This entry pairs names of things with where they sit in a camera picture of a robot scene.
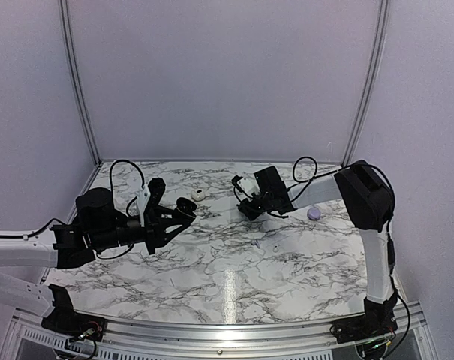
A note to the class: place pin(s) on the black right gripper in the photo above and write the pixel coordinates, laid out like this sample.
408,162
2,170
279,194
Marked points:
251,213

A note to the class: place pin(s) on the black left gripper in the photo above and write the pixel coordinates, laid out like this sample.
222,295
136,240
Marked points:
155,227

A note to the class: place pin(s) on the black earbud charging case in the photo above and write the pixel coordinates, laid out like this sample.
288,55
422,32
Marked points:
186,207

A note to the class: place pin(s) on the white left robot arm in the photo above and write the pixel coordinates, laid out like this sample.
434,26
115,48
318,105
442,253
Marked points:
33,248

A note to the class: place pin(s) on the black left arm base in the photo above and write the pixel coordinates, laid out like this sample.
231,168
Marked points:
65,320

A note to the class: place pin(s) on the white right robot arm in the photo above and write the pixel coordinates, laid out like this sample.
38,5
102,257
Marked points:
368,198

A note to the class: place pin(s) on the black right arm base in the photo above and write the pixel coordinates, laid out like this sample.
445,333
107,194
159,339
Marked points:
377,319

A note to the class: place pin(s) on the lavender round charging case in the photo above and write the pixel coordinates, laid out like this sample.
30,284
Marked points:
314,214

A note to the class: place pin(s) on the beige earbud charging case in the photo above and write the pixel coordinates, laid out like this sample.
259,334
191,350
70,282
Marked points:
198,195

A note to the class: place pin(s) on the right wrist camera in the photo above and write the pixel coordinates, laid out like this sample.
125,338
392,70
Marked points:
246,186

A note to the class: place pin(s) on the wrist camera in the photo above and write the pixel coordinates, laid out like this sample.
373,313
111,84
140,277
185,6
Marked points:
148,197
246,186

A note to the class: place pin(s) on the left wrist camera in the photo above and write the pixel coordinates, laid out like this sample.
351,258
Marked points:
148,197

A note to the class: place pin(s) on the aluminium front frame rail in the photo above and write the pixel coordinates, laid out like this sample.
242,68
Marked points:
140,339

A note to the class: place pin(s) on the right aluminium corner post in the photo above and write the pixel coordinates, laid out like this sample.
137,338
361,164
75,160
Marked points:
370,80

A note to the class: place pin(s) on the aluminium corner post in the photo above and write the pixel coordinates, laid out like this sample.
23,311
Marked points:
370,80
76,82

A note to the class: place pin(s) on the left aluminium corner post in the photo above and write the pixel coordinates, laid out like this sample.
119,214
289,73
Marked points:
76,82

